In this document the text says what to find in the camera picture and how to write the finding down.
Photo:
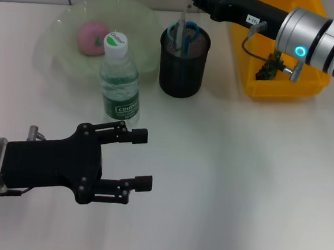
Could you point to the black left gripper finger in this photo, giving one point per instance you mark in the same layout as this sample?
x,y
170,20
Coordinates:
x,y
143,183

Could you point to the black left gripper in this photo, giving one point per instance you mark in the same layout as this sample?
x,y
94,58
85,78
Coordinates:
x,y
51,162

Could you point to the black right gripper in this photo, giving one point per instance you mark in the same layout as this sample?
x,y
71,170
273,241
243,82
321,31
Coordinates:
x,y
245,9

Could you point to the clear water bottle green label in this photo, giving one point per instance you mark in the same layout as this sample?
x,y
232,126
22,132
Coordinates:
x,y
119,109

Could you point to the grey and white pen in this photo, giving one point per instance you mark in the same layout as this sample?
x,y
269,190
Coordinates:
x,y
180,36

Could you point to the green plastic wrapper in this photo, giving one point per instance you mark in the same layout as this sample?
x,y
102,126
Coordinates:
x,y
268,72

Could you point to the black mesh pen cup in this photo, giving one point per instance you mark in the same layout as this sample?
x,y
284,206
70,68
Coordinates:
x,y
179,79

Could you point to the green glass fruit plate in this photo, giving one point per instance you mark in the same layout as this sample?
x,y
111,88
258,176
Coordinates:
x,y
134,21

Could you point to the pink peach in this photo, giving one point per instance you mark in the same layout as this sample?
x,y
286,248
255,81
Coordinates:
x,y
88,37

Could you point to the yellow plastic storage bin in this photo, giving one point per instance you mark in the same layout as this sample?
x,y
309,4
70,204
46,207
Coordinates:
x,y
274,90

